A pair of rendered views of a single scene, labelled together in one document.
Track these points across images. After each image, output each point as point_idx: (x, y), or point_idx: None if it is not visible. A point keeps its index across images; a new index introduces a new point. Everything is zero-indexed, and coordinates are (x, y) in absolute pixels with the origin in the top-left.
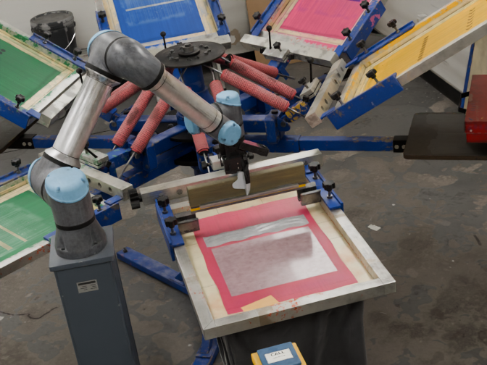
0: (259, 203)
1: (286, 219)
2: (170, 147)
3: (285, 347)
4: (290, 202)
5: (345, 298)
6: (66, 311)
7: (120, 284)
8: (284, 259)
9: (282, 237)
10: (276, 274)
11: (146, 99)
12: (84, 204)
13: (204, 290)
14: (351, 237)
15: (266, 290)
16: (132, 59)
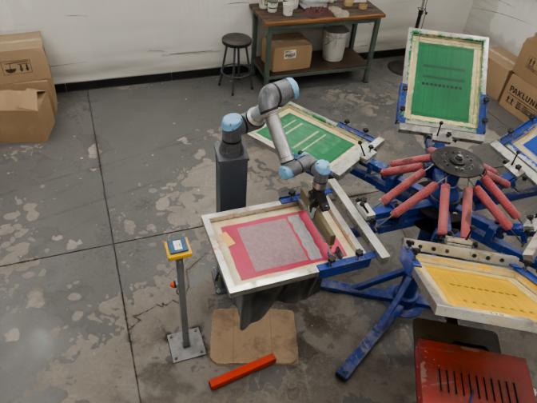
0: (337, 237)
1: (316, 249)
2: (409, 193)
3: (184, 247)
4: None
5: (220, 271)
6: (216, 165)
7: (241, 182)
8: (270, 249)
9: (296, 247)
10: (255, 245)
11: (419, 159)
12: (225, 133)
13: (244, 217)
14: (281, 275)
15: (240, 241)
16: (260, 95)
